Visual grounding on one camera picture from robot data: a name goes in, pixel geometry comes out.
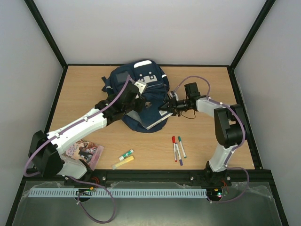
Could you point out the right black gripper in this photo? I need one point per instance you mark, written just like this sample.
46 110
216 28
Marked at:
172 106

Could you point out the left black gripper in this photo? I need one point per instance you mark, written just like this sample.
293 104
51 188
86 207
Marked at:
140 107

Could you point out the dark blue book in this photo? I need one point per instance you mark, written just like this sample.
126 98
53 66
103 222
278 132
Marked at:
151 115

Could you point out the navy blue student backpack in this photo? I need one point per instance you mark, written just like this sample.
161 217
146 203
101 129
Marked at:
157 88

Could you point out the pink illustrated book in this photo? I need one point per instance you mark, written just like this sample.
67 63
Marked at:
85 150

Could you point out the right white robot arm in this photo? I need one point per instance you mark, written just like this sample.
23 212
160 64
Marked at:
229 125

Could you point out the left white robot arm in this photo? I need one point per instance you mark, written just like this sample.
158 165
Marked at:
47 151

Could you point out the red marker pen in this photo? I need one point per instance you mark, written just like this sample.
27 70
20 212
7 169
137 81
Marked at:
174 148

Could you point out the green marker pen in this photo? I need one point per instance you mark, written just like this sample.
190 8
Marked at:
182 147

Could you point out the purple marker pen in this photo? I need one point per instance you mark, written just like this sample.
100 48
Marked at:
178 154

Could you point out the yellow highlighter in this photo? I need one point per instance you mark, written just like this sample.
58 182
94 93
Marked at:
120 163

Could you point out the green glue stick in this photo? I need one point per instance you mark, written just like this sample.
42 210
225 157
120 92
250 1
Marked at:
125 155

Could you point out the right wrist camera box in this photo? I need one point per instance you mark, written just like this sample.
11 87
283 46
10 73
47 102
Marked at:
173 95

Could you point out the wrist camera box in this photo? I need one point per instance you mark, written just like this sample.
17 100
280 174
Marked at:
173 95
141 86

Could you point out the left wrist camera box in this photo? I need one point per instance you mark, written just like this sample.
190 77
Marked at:
141 86

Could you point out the black aluminium frame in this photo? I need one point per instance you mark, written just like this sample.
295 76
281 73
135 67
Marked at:
258 174

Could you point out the light blue cable duct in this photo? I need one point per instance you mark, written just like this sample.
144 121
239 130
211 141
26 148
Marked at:
118 193

